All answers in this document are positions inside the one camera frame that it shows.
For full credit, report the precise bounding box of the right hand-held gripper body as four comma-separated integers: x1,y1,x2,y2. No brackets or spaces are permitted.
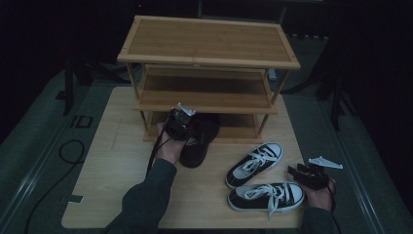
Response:
296,155,344,192

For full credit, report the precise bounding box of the person's right hand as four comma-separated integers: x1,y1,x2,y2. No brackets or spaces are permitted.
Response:
305,177,337,213

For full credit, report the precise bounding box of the black shoe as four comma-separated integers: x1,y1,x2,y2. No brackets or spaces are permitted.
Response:
178,112,221,170

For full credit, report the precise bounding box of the wooden shoe rack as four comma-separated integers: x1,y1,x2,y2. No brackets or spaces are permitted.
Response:
116,15,302,145

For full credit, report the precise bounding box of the person's left hand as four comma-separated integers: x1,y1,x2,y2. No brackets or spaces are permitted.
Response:
155,121,188,165

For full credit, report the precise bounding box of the grey floor rail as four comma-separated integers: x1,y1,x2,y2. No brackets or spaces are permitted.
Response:
334,130,388,234
0,120,71,225

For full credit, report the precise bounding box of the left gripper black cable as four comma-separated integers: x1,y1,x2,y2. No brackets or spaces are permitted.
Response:
145,130,173,176

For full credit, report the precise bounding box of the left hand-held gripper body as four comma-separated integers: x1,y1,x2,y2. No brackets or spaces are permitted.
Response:
163,101,198,141

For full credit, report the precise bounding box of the black floor cable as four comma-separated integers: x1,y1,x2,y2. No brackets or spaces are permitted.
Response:
23,139,86,234

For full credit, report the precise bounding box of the black white canvas sneaker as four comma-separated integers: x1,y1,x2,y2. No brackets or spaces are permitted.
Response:
224,141,284,190
226,180,307,218

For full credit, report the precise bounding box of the black stand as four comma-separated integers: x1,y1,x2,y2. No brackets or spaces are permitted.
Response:
282,64,358,131
55,55,131,116

